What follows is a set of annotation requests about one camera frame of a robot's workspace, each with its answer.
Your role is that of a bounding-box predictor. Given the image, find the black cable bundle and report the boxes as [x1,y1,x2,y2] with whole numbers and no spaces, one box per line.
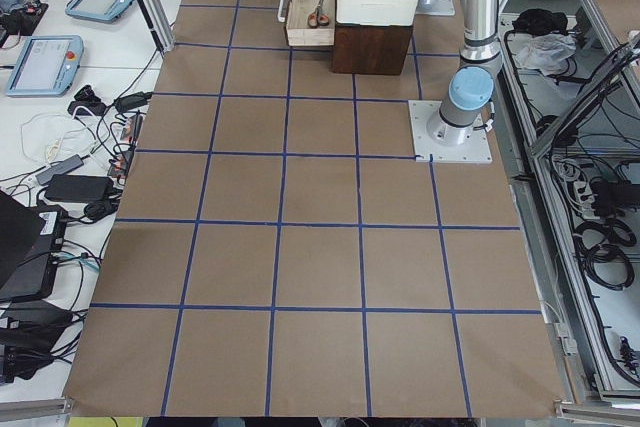
[569,216,637,293]

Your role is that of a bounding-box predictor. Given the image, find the wooden drawer with white handle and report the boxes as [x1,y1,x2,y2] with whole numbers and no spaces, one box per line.
[278,0,336,47]

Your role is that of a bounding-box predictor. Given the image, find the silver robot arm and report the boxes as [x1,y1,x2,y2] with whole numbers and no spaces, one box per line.
[332,0,507,147]

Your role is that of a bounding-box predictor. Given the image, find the black power adapter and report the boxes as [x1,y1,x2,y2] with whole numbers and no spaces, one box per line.
[44,174,113,203]

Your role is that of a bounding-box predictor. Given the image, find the crumpled white cloth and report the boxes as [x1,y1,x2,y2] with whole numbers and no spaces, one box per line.
[515,34,576,75]

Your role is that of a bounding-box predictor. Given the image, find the white coiled cable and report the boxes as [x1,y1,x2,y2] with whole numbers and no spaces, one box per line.
[19,111,109,168]

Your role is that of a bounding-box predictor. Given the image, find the dark wooden drawer cabinet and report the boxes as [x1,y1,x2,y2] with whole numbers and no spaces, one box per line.
[331,23,413,76]

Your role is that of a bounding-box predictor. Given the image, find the near blue teach pendant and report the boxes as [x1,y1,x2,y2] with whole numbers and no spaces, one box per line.
[5,35,84,97]

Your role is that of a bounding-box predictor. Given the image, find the orange grey handled scissors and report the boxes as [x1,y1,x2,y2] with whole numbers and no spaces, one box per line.
[307,0,330,29]

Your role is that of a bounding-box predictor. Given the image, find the black laptop computer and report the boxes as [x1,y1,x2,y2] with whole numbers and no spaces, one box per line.
[1,193,67,303]

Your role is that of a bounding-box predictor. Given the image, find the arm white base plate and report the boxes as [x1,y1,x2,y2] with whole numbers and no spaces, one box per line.
[416,0,455,17]
[408,100,492,164]

